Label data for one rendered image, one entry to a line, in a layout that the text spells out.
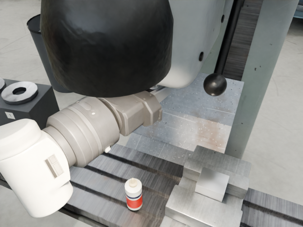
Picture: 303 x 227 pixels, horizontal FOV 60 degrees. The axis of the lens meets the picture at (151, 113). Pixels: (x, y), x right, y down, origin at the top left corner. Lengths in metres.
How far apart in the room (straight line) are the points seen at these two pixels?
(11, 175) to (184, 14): 0.27
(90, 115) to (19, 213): 1.56
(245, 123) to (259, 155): 1.19
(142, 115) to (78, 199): 0.38
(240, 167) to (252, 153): 1.40
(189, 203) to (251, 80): 0.43
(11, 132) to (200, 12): 0.26
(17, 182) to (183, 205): 0.34
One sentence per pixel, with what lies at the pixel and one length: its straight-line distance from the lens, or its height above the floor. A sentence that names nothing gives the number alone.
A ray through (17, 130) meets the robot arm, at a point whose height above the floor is 1.30.
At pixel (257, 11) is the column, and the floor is 1.27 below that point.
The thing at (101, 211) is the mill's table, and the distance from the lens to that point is 0.71.
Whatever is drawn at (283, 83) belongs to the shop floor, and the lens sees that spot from 2.95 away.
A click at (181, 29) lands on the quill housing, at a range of 0.30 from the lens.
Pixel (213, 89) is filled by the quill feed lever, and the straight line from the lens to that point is 0.34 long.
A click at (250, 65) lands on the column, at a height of 1.12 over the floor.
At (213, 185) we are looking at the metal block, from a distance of 0.59.
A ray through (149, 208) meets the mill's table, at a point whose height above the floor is 0.90.
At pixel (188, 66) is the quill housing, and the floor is 1.36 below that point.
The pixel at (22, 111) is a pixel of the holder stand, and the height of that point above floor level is 1.09.
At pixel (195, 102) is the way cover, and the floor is 0.98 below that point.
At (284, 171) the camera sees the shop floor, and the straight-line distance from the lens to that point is 2.10.
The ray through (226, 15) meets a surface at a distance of 0.49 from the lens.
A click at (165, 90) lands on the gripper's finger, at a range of 0.47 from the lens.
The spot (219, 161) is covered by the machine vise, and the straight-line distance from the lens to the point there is 0.72.
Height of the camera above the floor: 1.52
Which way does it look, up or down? 42 degrees down
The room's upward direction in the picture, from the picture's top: straight up
